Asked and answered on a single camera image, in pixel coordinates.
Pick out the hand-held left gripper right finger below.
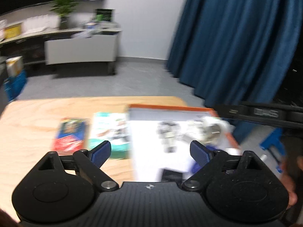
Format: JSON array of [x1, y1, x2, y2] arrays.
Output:
[[182, 140, 263, 192]]

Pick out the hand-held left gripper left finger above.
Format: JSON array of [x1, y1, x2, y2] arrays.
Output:
[[38, 140, 120, 192]]

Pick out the small white labelled box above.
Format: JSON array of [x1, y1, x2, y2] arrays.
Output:
[[186, 119, 204, 142]]

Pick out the white plug-in device clear cap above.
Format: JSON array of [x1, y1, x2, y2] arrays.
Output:
[[201, 117, 229, 142]]

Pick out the black charger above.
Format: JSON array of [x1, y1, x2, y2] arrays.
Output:
[[162, 169, 190, 183]]

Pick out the clear liquid bottle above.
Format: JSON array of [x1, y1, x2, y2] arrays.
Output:
[[158, 121, 178, 152]]

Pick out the white cardboard tray orange rim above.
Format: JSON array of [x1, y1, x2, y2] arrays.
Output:
[[125, 103, 242, 183]]

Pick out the person's right hand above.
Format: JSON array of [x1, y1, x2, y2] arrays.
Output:
[[281, 144, 303, 207]]

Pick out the teal plaster box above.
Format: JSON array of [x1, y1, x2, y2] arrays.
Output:
[[88, 112, 131, 159]]

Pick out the blue stool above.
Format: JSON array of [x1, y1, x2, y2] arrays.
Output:
[[259, 128, 288, 173]]

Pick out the red playing card box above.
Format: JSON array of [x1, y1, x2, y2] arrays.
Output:
[[52, 117, 88, 154]]

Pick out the blue curtain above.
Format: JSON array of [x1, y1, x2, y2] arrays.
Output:
[[167, 0, 301, 121]]

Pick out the white television cabinet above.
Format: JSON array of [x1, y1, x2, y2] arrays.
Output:
[[0, 26, 122, 75]]

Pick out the blue bag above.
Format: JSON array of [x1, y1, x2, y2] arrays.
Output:
[[3, 70, 27, 102]]

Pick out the clear plastic bag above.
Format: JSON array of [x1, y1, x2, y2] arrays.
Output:
[[71, 30, 91, 39]]

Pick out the cardboard box yellow tape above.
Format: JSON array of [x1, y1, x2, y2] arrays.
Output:
[[5, 56, 24, 77]]

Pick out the clear plastic containers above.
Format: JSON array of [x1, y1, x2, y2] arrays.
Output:
[[82, 21, 100, 31]]

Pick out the black green box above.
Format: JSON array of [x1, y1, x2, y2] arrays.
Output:
[[95, 8, 114, 23]]

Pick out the white router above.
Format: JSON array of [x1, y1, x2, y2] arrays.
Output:
[[24, 14, 59, 35]]

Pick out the potted plant dark pot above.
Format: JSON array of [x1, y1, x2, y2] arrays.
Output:
[[50, 0, 80, 30]]

